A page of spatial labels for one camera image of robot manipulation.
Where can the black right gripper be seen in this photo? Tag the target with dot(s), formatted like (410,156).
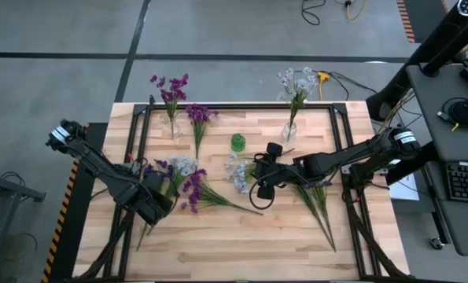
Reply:
(275,171)

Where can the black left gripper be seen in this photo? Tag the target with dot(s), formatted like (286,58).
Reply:
(155,196)

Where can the blue-violet flower bunch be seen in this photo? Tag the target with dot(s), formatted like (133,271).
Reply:
(310,204)
(321,200)
(161,164)

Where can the white flower bunch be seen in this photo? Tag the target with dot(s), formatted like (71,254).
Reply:
(239,177)
(184,165)
(296,84)

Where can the magenta flower bunch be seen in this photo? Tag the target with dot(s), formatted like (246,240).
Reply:
(196,188)
(177,83)
(198,114)

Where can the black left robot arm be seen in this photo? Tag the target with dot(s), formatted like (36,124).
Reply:
(96,163)

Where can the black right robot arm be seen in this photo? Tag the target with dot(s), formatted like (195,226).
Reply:
(347,155)

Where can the ribbed clear glass vase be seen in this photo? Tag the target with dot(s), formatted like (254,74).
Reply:
(288,135)

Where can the green glass vase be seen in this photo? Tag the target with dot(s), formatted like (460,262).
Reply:
(238,143)

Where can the smooth clear glass vase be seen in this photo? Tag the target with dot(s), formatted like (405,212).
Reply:
(175,133)

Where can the hazard-striped black platform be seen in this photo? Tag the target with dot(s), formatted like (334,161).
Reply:
(74,236)

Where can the yellow power plug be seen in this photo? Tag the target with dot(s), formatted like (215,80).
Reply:
(323,76)

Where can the white paper sheet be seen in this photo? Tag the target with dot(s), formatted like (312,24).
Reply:
(406,192)

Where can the grey metal side table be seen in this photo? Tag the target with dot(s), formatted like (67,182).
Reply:
(5,188)

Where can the grey side desk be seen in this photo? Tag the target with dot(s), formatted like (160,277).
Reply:
(434,118)

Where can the caster wheel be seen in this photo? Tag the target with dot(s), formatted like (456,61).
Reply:
(437,243)

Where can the black keyboard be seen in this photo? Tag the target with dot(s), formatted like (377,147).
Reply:
(467,182)

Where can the black headset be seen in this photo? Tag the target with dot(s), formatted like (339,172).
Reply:
(459,112)

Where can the black tower fan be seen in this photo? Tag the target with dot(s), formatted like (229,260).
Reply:
(430,49)

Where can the hazard-striped black floor mat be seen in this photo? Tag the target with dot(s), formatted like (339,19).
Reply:
(422,15)

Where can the silver mounting bracket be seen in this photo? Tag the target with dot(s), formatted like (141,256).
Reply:
(346,169)

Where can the black aluminium table frame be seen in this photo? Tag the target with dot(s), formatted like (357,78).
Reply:
(241,106)

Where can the black desk post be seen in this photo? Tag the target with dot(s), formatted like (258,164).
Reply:
(450,55)

